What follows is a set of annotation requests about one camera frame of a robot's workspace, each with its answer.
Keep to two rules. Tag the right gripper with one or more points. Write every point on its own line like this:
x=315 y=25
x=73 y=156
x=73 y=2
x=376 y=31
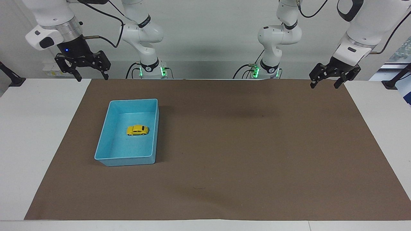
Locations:
x=75 y=48

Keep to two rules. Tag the light blue plastic tray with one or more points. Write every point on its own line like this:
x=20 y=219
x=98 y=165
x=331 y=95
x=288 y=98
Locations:
x=115 y=154

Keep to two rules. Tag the yellow toy beetle car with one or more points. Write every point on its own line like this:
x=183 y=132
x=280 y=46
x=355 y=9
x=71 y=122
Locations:
x=137 y=130

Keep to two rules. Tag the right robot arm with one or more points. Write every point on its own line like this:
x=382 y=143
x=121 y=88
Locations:
x=141 y=32

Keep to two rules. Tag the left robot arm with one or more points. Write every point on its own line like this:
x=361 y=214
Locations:
x=279 y=35

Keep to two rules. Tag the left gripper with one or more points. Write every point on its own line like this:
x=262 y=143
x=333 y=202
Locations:
x=342 y=65

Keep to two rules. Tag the black stand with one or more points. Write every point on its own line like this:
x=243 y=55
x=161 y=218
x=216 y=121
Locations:
x=13 y=78
x=395 y=80

